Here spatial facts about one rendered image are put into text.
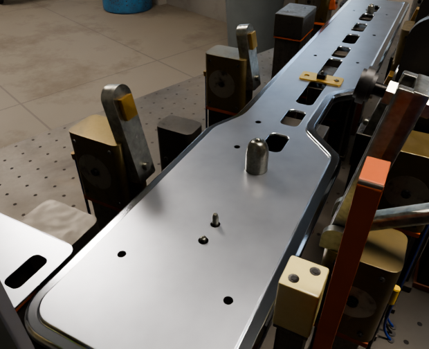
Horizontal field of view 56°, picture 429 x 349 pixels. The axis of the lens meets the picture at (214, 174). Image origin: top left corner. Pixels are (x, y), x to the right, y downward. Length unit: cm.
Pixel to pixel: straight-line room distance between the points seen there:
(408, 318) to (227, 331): 49
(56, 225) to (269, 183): 28
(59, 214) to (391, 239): 40
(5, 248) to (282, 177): 35
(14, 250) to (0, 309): 33
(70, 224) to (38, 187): 57
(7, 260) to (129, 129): 21
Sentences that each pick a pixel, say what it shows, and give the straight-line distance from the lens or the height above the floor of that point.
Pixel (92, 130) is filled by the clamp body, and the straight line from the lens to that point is 59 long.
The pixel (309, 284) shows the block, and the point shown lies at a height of 106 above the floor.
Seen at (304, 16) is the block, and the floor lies 103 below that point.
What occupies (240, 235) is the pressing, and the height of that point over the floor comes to 100.
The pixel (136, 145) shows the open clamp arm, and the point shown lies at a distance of 56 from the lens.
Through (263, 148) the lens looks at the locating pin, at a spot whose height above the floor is 104.
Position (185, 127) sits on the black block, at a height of 99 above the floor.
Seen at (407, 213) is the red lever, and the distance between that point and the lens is 39.
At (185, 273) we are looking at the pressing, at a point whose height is 100.
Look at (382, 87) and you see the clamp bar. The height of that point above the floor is 121.
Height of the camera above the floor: 134
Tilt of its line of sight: 37 degrees down
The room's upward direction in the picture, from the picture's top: straight up
